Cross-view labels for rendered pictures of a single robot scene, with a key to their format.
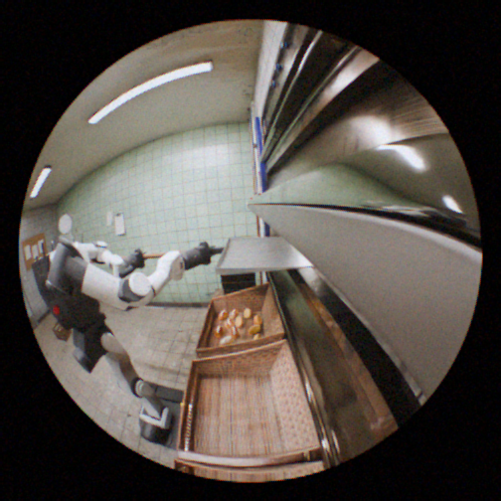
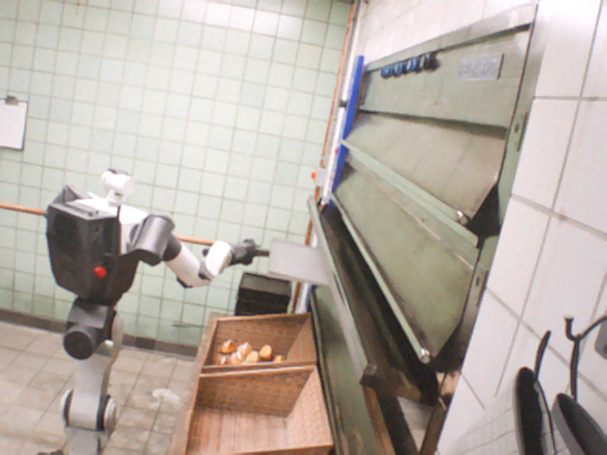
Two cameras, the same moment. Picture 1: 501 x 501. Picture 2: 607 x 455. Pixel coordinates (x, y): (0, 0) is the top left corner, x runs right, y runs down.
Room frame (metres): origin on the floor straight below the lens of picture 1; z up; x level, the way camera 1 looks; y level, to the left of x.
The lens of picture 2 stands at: (-1.53, 0.17, 1.85)
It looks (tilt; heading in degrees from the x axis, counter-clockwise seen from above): 12 degrees down; 356
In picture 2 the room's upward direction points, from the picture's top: 11 degrees clockwise
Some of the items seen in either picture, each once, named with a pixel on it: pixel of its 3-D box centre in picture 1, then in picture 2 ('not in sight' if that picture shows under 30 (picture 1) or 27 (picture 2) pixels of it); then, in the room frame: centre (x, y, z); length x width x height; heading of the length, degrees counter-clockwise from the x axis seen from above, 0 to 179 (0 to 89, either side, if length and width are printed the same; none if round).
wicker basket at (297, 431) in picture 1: (239, 407); (253, 423); (0.23, 0.09, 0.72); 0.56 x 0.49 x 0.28; 3
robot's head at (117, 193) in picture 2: (66, 228); (118, 187); (0.32, 0.69, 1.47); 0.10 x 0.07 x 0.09; 62
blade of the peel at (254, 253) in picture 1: (258, 248); (309, 261); (0.83, -0.05, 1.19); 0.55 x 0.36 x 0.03; 0
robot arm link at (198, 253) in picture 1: (197, 255); (240, 253); (0.75, 0.26, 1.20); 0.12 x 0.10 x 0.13; 145
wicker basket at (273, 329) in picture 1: (240, 321); (258, 352); (0.84, 0.10, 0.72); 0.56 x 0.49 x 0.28; 0
